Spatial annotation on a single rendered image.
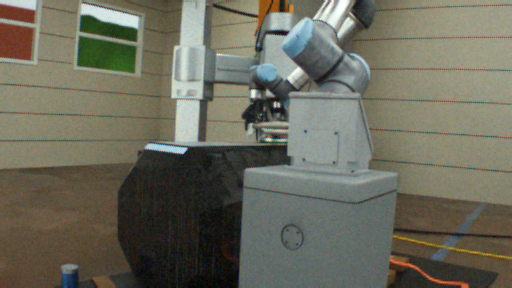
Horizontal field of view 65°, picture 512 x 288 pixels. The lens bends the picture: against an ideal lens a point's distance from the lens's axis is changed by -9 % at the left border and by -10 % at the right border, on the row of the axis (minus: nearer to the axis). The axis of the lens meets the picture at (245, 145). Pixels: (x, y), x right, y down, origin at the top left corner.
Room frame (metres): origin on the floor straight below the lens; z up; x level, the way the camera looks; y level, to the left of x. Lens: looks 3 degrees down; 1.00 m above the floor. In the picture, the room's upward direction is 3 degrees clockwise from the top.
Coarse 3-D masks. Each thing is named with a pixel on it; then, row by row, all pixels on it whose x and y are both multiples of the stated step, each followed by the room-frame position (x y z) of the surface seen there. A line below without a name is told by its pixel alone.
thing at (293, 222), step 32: (256, 192) 1.40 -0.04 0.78; (288, 192) 1.33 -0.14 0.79; (320, 192) 1.27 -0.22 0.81; (352, 192) 1.21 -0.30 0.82; (384, 192) 1.40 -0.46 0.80; (256, 224) 1.40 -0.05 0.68; (288, 224) 1.33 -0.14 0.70; (320, 224) 1.26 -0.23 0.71; (352, 224) 1.21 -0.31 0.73; (384, 224) 1.42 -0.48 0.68; (256, 256) 1.39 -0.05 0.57; (288, 256) 1.32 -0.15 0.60; (320, 256) 1.26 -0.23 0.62; (352, 256) 1.21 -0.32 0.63; (384, 256) 1.45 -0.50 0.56
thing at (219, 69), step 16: (192, 48) 3.29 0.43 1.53; (176, 64) 3.33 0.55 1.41; (192, 64) 3.28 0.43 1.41; (208, 64) 3.33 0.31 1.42; (224, 64) 3.45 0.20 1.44; (240, 64) 3.50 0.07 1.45; (256, 64) 3.56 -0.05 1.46; (176, 80) 3.34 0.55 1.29; (192, 80) 3.30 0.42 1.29; (208, 80) 3.34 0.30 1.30; (224, 80) 3.46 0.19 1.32; (240, 80) 3.51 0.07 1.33
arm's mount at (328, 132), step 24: (288, 96) 1.49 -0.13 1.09; (312, 96) 1.44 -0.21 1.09; (336, 96) 1.39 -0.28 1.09; (360, 96) 1.35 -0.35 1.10; (312, 120) 1.44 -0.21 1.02; (336, 120) 1.39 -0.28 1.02; (360, 120) 1.38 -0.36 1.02; (288, 144) 1.49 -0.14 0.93; (312, 144) 1.43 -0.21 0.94; (336, 144) 1.38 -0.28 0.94; (360, 144) 1.39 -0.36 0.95; (288, 168) 1.48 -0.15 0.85; (312, 168) 1.43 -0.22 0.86; (336, 168) 1.38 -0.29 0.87; (360, 168) 1.40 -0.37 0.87
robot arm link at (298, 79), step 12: (372, 0) 1.96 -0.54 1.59; (360, 12) 1.97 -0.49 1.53; (372, 12) 1.97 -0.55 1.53; (348, 24) 2.01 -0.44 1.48; (360, 24) 1.99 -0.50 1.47; (348, 36) 2.02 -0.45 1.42; (300, 72) 2.10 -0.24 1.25; (276, 84) 2.12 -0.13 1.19; (288, 84) 2.12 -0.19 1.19; (300, 84) 2.12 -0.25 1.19; (276, 96) 2.16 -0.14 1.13
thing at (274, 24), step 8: (272, 16) 2.94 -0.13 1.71; (280, 16) 2.91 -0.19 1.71; (288, 16) 2.92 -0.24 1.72; (296, 16) 2.97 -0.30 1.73; (264, 24) 3.06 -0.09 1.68; (272, 24) 2.93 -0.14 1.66; (280, 24) 2.91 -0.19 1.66; (288, 24) 2.92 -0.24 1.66; (296, 24) 2.98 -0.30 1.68; (264, 32) 3.07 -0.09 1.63; (272, 32) 3.01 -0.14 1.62; (280, 32) 2.99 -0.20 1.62; (288, 32) 2.97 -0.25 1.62
